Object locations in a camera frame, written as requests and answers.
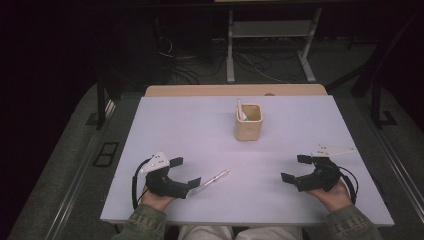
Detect light wooden table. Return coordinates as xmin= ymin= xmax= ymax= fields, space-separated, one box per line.
xmin=144 ymin=83 xmax=329 ymax=98

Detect person's right hand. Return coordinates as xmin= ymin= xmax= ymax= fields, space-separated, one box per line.
xmin=306 ymin=179 xmax=354 ymax=214

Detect person's legs light trousers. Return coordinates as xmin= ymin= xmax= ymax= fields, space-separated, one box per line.
xmin=178 ymin=225 xmax=303 ymax=240

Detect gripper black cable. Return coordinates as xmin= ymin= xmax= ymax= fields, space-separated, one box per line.
xmin=338 ymin=166 xmax=360 ymax=205
xmin=131 ymin=158 xmax=152 ymax=211

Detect white cable on floor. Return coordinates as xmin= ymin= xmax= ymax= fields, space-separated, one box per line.
xmin=233 ymin=51 xmax=289 ymax=84

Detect white pen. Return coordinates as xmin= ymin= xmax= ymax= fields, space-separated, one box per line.
xmin=236 ymin=97 xmax=248 ymax=121

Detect white metal stand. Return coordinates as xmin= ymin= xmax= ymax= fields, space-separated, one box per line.
xmin=226 ymin=7 xmax=323 ymax=84

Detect black cables on floor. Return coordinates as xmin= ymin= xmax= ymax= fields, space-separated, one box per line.
xmin=155 ymin=34 xmax=228 ymax=85

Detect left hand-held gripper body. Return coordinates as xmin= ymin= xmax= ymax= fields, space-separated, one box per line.
xmin=139 ymin=151 xmax=190 ymax=200

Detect black metal stand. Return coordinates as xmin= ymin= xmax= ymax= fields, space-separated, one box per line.
xmin=370 ymin=79 xmax=398 ymax=130
xmin=85 ymin=73 xmax=116 ymax=131

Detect beige square pen holder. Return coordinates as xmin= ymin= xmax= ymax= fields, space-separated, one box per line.
xmin=234 ymin=103 xmax=264 ymax=142

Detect metal floor rail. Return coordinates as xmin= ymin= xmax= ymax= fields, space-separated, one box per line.
xmin=361 ymin=106 xmax=424 ymax=216
xmin=44 ymin=99 xmax=117 ymax=240

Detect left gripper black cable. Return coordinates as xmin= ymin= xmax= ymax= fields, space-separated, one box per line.
xmin=131 ymin=158 xmax=152 ymax=211

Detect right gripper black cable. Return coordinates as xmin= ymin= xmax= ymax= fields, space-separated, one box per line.
xmin=338 ymin=166 xmax=360 ymax=205

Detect person's left hand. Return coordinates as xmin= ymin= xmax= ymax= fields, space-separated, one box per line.
xmin=141 ymin=187 xmax=176 ymax=213

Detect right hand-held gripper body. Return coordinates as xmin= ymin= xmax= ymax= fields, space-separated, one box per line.
xmin=294 ymin=143 xmax=357 ymax=194

